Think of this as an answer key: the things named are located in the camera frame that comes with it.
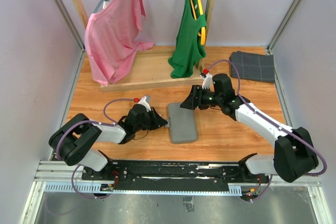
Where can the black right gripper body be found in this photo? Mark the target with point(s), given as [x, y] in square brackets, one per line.
[209, 98]

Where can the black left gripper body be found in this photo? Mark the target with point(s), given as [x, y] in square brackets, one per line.
[139, 126]

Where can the grey plastic tool case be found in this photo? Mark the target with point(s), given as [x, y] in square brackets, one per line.
[182, 124]

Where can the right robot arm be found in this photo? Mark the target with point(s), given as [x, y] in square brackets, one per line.
[293, 154]

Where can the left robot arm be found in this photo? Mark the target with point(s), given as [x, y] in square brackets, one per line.
[73, 142]

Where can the green tank top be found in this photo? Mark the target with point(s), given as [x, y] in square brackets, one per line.
[188, 49]

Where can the wooden clothes rack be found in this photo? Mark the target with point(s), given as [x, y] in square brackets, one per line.
[151, 68]

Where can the folded grey checked cloth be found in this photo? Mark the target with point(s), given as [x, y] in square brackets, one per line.
[254, 67]

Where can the pink t-shirt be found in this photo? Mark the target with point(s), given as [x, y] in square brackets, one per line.
[111, 40]

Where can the yellow clothes hanger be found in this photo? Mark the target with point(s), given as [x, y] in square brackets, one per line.
[198, 3]

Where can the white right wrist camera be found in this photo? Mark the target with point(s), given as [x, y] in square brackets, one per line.
[207, 79]

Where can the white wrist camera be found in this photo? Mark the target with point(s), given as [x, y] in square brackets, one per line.
[207, 79]
[144, 101]

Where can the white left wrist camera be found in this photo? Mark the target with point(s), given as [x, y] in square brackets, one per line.
[144, 101]

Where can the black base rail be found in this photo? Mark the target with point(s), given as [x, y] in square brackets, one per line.
[173, 177]

